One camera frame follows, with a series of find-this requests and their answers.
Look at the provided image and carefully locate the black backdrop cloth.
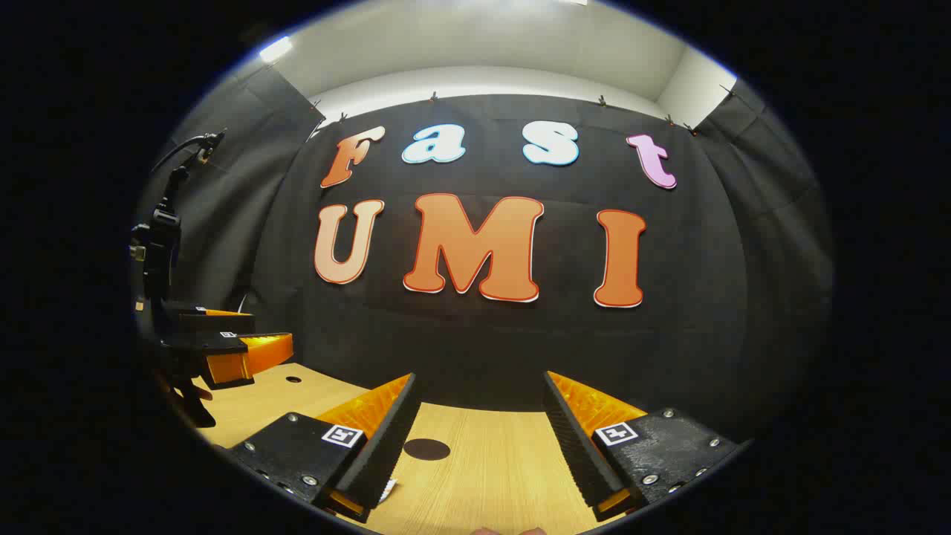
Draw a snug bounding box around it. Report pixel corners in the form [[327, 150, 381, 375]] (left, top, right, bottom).
[[137, 67, 837, 447]]

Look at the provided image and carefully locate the dark round coaster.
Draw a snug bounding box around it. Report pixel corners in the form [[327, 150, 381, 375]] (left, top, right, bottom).
[[403, 438, 451, 461]]

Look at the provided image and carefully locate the wooden desktop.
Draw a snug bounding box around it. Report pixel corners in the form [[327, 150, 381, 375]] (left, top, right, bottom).
[[189, 363, 632, 535]]

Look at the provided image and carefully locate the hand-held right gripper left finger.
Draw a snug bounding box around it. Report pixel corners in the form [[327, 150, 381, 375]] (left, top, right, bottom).
[[227, 372, 418, 525]]

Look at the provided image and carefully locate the black cable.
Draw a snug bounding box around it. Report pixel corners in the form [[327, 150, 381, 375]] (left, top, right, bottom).
[[151, 132, 224, 175]]

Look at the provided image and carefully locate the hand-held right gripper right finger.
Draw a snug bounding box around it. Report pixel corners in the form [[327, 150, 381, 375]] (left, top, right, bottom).
[[542, 370, 740, 522]]

